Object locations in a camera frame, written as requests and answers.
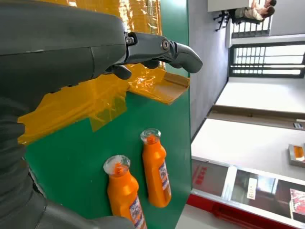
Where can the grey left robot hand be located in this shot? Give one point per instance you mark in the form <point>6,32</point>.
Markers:
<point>59,47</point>

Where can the orange bottle with clear cap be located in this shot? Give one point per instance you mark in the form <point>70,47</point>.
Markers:
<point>121,196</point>
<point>154,170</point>

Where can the yellow film wrapped cardboard box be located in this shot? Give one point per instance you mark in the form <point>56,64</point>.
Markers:
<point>95,104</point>

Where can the green table mat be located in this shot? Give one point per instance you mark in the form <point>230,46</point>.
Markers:
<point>71,164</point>

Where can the black office chair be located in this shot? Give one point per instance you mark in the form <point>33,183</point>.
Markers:
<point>223,19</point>

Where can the black metal railing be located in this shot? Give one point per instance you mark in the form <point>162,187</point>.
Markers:
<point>250,33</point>
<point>230,63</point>

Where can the white square table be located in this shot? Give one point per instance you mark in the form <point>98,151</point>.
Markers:
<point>228,4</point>

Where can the red and white display cabinet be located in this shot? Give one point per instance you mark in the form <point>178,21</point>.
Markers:
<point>205,205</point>

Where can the person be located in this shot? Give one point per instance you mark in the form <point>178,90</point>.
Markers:
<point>254,12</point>

